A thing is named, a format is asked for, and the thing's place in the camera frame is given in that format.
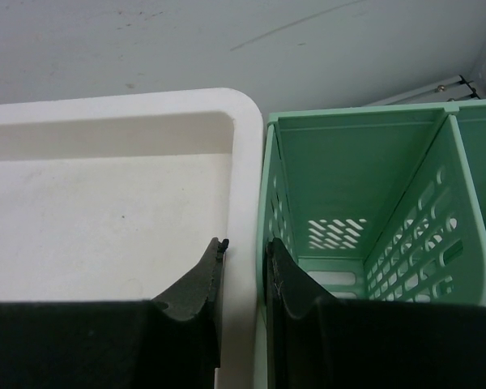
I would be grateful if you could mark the white three-drawer storage box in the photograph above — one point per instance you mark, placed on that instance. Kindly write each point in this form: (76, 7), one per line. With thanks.
(114, 198)

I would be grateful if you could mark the green plastic file organizer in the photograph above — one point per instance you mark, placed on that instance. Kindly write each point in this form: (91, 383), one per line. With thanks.
(385, 208)

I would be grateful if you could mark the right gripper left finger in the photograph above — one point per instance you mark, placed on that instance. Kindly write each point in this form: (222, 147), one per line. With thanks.
(189, 318)

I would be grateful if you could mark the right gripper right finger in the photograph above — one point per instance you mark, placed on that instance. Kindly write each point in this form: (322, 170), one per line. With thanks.
(302, 325)

